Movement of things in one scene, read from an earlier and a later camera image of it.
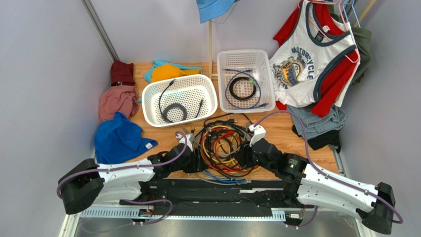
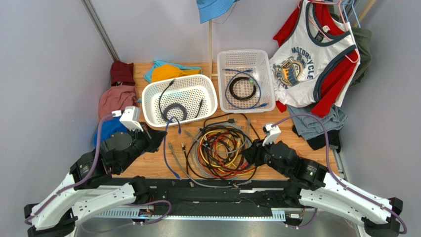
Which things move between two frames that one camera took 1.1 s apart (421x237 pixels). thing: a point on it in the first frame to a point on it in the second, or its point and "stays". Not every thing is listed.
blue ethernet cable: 256,105 stays
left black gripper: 196,165 to 153,137
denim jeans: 315,125 stays
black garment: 331,138 stays
